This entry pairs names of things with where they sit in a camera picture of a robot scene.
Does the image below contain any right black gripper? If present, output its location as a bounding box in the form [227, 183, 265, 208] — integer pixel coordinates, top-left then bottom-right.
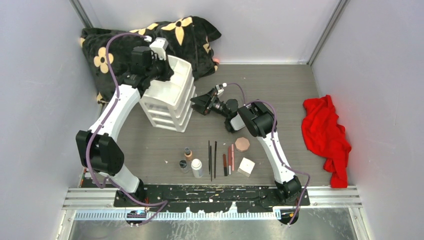
[190, 88, 231, 119]

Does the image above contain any white plastic drawer organizer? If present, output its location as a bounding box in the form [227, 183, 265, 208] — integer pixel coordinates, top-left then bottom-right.
[139, 55, 197, 133]

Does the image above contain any pink lip gloss tube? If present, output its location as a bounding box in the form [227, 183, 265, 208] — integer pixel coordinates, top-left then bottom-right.
[231, 144, 235, 172]

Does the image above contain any red silver lip pencil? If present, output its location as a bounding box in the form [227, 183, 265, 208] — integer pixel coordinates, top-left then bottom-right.
[227, 146, 232, 176]

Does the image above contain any dark red lipstick tube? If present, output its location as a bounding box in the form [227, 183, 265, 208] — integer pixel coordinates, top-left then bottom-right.
[222, 153, 228, 177]

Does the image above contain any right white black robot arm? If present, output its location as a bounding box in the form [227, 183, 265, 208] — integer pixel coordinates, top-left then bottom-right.
[190, 88, 305, 206]

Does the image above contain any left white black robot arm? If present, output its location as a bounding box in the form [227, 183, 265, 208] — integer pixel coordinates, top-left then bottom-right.
[75, 46, 174, 207]

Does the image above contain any thick black makeup pencil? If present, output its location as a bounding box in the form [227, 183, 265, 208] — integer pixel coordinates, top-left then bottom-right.
[213, 141, 217, 179]

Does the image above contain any short black makeup pencil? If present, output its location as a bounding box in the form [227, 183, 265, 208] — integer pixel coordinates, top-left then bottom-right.
[210, 146, 213, 182]

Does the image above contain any black floral plush blanket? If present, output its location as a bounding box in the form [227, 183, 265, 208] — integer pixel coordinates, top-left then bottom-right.
[79, 16, 222, 103]

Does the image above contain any tan foundation bottle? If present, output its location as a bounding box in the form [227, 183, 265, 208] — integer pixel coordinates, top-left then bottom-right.
[184, 147, 193, 162]

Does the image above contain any pink octagonal compact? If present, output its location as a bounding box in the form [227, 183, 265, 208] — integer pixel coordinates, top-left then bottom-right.
[234, 137, 250, 153]

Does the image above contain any white plastic bottle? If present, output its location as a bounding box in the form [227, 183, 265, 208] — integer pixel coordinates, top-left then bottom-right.
[191, 158, 204, 178]

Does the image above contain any clear jar black lid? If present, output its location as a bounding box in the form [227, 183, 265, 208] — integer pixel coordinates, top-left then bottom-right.
[179, 160, 190, 174]

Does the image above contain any white cube box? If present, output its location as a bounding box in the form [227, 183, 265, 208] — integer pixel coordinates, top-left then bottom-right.
[237, 157, 256, 178]

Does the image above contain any red cloth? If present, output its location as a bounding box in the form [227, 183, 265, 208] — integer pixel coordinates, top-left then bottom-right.
[301, 95, 352, 189]

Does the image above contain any small green circuit board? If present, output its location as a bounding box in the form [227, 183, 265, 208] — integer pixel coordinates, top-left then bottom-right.
[126, 209, 147, 219]

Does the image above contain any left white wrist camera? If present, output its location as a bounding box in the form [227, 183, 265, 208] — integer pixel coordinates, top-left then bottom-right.
[149, 37, 169, 61]

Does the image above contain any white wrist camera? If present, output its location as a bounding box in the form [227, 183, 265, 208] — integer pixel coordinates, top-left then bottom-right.
[149, 37, 169, 61]
[215, 82, 227, 97]

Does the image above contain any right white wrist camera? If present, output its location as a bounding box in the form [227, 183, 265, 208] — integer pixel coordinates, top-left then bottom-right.
[215, 82, 227, 97]

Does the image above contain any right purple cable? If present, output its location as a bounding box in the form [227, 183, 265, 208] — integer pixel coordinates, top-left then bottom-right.
[225, 82, 312, 227]

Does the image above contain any purple cable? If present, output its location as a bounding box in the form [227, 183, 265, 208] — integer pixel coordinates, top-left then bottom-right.
[84, 32, 168, 227]
[225, 82, 312, 227]

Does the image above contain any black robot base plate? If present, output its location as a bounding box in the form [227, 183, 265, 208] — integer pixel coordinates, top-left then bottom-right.
[113, 184, 311, 215]

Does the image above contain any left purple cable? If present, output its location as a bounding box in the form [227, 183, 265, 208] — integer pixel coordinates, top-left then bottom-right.
[84, 32, 168, 227]

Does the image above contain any aluminium frame rail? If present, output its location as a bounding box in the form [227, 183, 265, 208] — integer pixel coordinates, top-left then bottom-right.
[62, 185, 362, 225]

